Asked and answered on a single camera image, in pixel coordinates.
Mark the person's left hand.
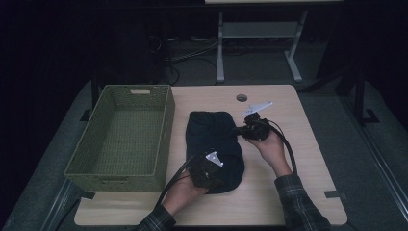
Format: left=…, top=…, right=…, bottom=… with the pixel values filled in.
left=161, top=169, right=210, bottom=217

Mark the dark tape strip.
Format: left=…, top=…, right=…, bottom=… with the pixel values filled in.
left=76, top=188, right=96, bottom=200

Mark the green woven basket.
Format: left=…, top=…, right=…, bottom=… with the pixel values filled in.
left=64, top=84, right=176, bottom=193

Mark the grey metal table frame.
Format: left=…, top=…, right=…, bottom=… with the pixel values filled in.
left=216, top=9, right=309, bottom=84

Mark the black floor tape mark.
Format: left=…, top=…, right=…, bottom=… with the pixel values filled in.
left=363, top=108, right=381, bottom=125

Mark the person's right hand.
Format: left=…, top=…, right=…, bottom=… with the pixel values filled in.
left=247, top=129, right=293, bottom=178

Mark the metal floor rail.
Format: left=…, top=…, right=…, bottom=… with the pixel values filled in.
left=39, top=178, right=82, bottom=231
left=339, top=94, right=408, bottom=215

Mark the dark t-shirt with white print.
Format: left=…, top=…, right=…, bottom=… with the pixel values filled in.
left=185, top=110, right=246, bottom=195

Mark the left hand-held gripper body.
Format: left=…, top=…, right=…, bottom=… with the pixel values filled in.
left=188, top=150, right=225, bottom=190

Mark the black stand pole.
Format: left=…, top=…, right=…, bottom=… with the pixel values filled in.
left=353, top=62, right=367, bottom=127

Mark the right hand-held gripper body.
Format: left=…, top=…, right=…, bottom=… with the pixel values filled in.
left=240, top=100, right=274, bottom=141

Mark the right hand-held gripper black cable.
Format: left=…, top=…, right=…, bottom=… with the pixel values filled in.
left=267, top=119, right=299, bottom=176

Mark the bundle of floor cables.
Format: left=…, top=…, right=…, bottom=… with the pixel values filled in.
left=147, top=34, right=219, bottom=87

